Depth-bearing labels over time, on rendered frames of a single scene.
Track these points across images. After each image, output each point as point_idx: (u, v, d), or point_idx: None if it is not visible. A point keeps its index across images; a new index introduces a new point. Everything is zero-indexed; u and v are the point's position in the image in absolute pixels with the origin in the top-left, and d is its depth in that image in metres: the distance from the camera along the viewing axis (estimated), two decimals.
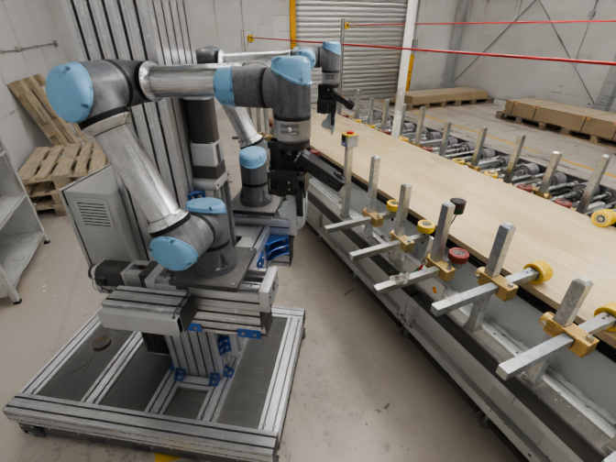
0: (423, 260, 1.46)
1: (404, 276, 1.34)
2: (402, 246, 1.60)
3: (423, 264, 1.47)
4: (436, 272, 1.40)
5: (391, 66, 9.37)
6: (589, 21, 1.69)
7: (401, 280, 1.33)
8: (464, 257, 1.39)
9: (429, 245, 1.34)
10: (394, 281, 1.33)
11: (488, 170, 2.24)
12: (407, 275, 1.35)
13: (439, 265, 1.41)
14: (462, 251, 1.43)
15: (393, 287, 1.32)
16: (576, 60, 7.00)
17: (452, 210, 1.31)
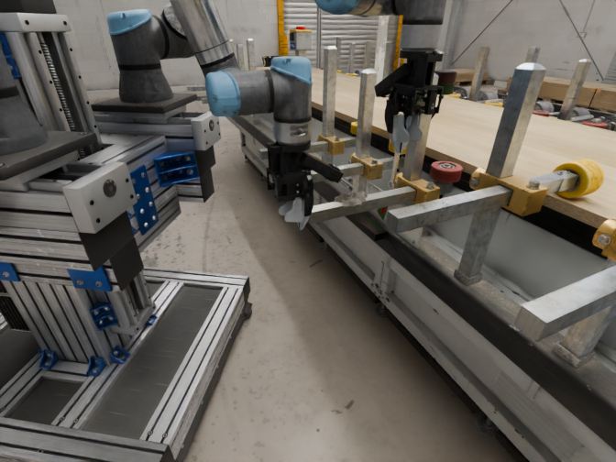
0: None
1: (357, 194, 0.83)
2: (366, 169, 1.09)
3: (390, 187, 0.96)
4: (411, 194, 0.89)
5: None
6: None
7: (351, 200, 0.82)
8: (454, 170, 0.89)
9: None
10: (340, 203, 0.82)
11: (489, 101, 1.73)
12: (362, 194, 0.84)
13: (415, 184, 0.90)
14: (452, 165, 0.93)
15: (338, 211, 0.82)
16: (583, 32, 6.49)
17: (433, 84, 0.80)
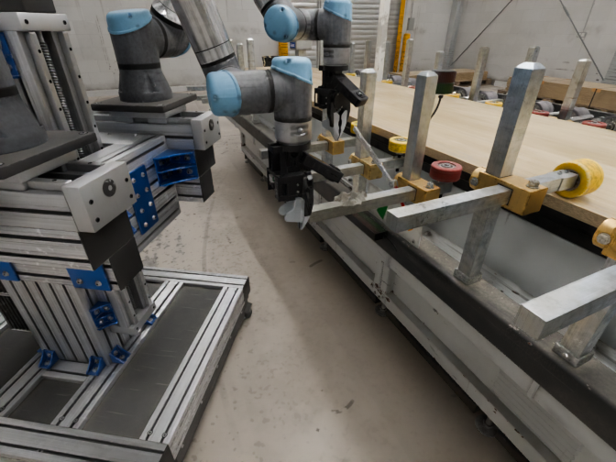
0: (390, 181, 0.96)
1: (357, 193, 0.83)
2: (366, 169, 1.09)
3: (391, 184, 0.95)
4: (411, 194, 0.89)
5: None
6: None
7: (351, 200, 0.82)
8: (454, 170, 0.89)
9: (363, 141, 0.98)
10: (340, 202, 0.82)
11: (489, 101, 1.73)
12: (362, 193, 0.84)
13: (415, 183, 0.90)
14: (451, 164, 0.93)
15: (338, 210, 0.81)
16: (583, 32, 6.49)
17: (433, 83, 0.80)
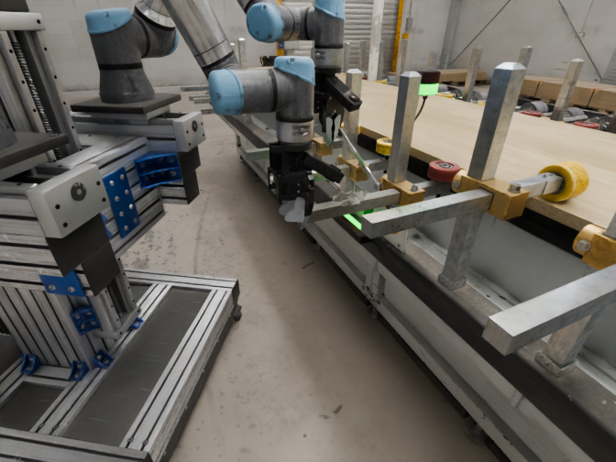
0: (376, 183, 0.94)
1: (356, 193, 0.83)
2: (352, 170, 1.07)
3: (377, 187, 0.93)
4: None
5: (385, 46, 8.84)
6: None
7: (349, 199, 0.82)
8: (452, 170, 0.88)
9: (348, 143, 0.96)
10: (339, 202, 0.82)
11: (482, 101, 1.71)
12: (360, 193, 0.84)
13: (400, 186, 0.88)
14: (449, 164, 0.92)
15: (336, 210, 0.81)
16: (581, 32, 6.48)
17: (416, 84, 0.78)
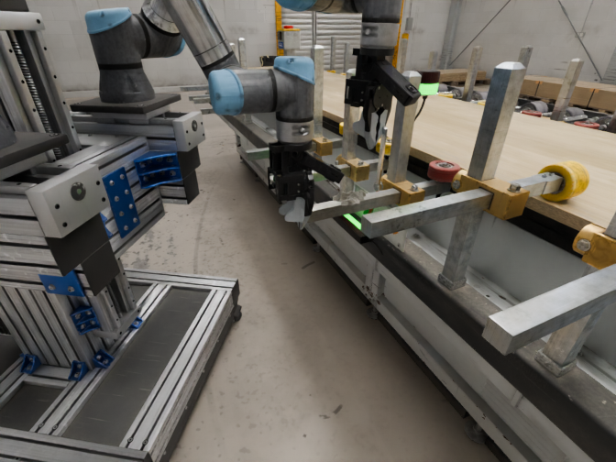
0: (378, 183, 0.93)
1: (356, 193, 0.82)
2: (352, 170, 1.07)
3: (376, 190, 0.94)
4: None
5: None
6: None
7: (349, 199, 0.82)
8: (452, 170, 0.88)
9: (382, 146, 0.82)
10: (339, 202, 0.82)
11: (482, 101, 1.71)
12: (360, 193, 0.84)
13: (400, 186, 0.88)
14: (449, 164, 0.92)
15: (336, 210, 0.81)
16: (581, 32, 6.48)
17: (416, 83, 0.78)
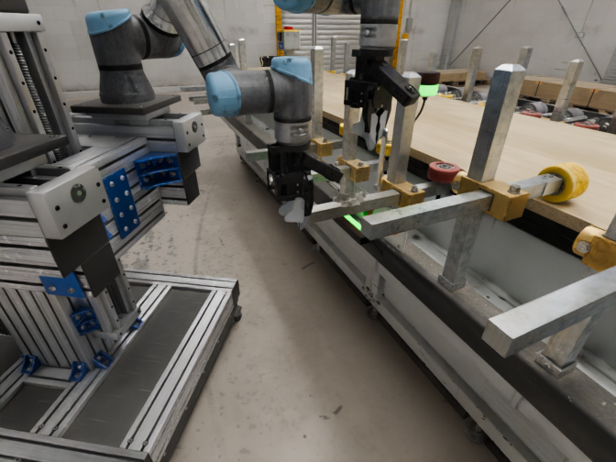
0: (378, 184, 0.93)
1: (356, 194, 0.83)
2: (352, 171, 1.07)
3: (376, 191, 0.94)
4: None
5: None
6: None
7: (349, 200, 0.82)
8: (452, 170, 0.88)
9: (382, 148, 0.82)
10: (339, 203, 0.82)
11: (482, 102, 1.71)
12: (360, 194, 0.84)
13: (400, 187, 0.88)
14: (449, 165, 0.92)
15: (337, 211, 0.81)
16: (581, 32, 6.48)
17: (415, 85, 0.78)
